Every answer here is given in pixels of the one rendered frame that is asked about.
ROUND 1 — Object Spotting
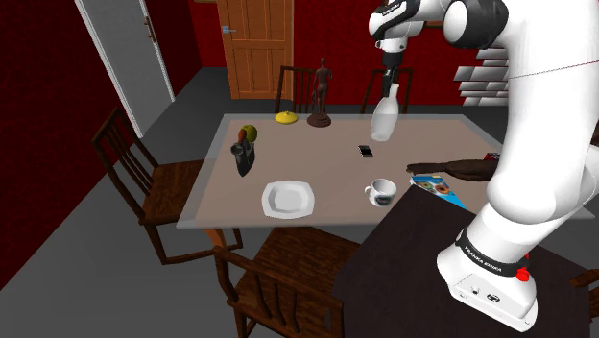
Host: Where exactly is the brown human figure statue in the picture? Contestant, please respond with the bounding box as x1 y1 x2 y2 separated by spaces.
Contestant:
306 57 334 129

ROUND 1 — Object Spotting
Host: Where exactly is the dark wooden chair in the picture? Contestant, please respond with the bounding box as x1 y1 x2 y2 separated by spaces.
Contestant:
567 268 599 321
212 226 363 338
90 106 245 267
273 64 325 115
358 66 415 116

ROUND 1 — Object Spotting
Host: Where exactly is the white square plate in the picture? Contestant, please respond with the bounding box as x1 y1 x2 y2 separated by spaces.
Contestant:
260 179 316 221

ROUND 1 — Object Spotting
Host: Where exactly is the blue box with doughnut print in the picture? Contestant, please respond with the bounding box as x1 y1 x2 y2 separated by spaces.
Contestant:
408 174 467 211

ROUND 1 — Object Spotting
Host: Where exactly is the yellow round lid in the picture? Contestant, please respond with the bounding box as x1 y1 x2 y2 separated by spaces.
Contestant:
274 109 300 126

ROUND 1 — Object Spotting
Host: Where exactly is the white cup with handle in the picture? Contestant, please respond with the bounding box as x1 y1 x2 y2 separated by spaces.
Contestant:
364 178 398 208

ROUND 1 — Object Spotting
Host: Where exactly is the white bottle vase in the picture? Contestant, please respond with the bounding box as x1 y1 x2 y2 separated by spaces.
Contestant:
370 83 401 143

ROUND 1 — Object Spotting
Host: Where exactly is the grey door with white frame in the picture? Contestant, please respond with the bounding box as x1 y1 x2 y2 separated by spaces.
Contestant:
74 0 177 139

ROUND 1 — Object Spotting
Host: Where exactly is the green yellow apple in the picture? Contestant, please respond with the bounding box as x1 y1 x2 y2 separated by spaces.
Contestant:
238 123 259 144

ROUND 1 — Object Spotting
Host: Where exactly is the long dark brown wooden object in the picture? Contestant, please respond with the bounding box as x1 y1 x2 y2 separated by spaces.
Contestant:
405 158 500 182

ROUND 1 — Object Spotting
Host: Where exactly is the orange wooden panel door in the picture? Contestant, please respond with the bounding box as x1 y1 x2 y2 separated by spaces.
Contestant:
215 0 296 101

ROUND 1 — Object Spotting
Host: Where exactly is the dark robot stand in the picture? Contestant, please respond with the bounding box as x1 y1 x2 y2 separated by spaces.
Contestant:
330 183 591 338

